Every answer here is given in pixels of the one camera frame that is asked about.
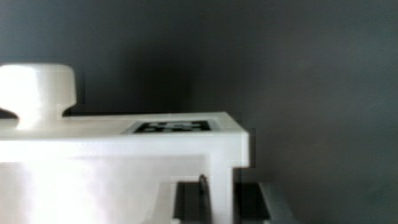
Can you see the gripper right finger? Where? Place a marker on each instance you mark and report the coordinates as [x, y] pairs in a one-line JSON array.
[[262, 207]]

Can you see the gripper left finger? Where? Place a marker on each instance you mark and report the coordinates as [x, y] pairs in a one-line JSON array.
[[193, 203]]

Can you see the small white drawer with knob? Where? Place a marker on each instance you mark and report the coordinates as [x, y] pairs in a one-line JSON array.
[[91, 167]]

